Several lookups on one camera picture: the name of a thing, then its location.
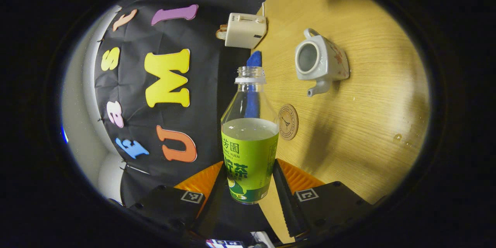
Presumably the round cork coaster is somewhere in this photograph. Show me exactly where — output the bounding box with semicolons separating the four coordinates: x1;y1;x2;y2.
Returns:
278;104;299;141

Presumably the white toaster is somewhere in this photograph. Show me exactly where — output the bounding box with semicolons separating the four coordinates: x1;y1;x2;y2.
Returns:
225;12;268;49

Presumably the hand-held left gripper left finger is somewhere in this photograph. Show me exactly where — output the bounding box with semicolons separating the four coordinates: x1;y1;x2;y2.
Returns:
128;161;227;241

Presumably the white ceramic teacup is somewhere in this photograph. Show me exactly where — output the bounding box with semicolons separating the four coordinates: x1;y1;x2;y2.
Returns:
294;28;350;98

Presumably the blue towel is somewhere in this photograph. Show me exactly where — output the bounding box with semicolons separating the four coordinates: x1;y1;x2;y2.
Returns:
245;50;263;119

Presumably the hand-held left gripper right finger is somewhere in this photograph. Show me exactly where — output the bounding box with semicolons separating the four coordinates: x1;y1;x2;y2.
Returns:
272;158;375;239

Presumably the green label water bottle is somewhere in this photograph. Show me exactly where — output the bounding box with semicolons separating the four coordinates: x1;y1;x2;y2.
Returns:
221;66;280;205

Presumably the white side table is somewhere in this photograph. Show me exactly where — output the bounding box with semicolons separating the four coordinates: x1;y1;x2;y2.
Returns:
250;231;276;248

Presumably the black backdrop cloth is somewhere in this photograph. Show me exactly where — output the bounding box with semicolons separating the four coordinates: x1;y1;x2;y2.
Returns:
93;0;279;241

